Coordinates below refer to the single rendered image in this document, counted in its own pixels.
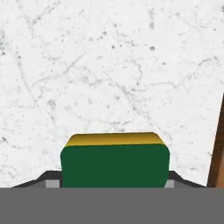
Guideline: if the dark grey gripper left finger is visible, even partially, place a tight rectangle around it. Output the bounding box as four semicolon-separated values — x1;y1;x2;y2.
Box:
11;170;64;189

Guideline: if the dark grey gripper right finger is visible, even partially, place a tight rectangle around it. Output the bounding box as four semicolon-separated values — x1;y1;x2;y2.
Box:
164;170;207;189

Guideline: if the green and yellow sponge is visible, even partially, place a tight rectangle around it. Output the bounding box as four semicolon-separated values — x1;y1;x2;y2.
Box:
59;131;172;189

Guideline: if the brown wooden cutting board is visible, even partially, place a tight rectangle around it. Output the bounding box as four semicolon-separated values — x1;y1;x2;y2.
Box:
206;92;224;188

